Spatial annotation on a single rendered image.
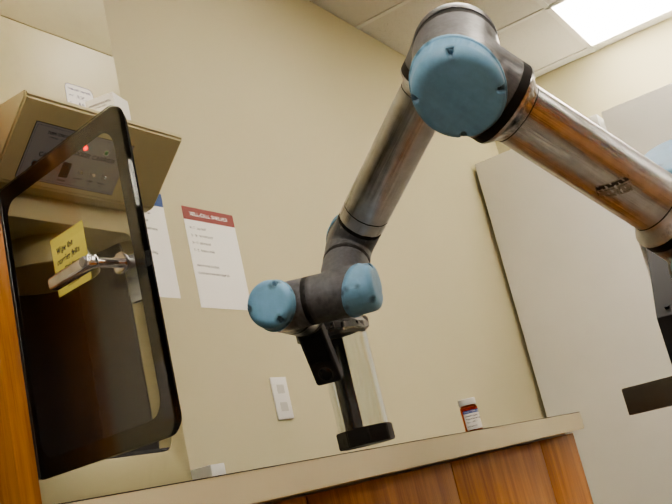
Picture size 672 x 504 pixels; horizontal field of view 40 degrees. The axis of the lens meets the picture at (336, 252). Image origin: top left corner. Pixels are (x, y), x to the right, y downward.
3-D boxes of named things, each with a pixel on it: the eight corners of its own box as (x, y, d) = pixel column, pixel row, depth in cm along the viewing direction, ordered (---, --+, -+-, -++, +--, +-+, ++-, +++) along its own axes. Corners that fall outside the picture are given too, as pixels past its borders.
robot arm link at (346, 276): (372, 237, 141) (305, 253, 143) (367, 281, 131) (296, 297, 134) (387, 277, 145) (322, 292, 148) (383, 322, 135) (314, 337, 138)
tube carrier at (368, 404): (347, 444, 170) (321, 333, 175) (401, 430, 167) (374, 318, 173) (328, 446, 160) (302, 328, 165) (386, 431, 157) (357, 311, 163)
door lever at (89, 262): (85, 295, 112) (82, 275, 112) (130, 270, 106) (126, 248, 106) (46, 295, 108) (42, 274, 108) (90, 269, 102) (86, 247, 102)
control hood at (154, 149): (-20, 184, 128) (-30, 120, 131) (143, 214, 156) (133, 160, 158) (33, 154, 123) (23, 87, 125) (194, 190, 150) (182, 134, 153)
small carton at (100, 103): (90, 135, 145) (84, 101, 146) (107, 144, 150) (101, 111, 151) (118, 125, 144) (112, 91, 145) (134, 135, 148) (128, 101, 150)
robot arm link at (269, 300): (300, 323, 133) (246, 334, 136) (323, 329, 144) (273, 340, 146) (291, 271, 135) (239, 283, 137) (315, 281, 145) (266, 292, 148)
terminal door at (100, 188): (40, 482, 118) (-2, 195, 128) (183, 432, 100) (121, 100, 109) (34, 483, 118) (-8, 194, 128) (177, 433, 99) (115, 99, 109)
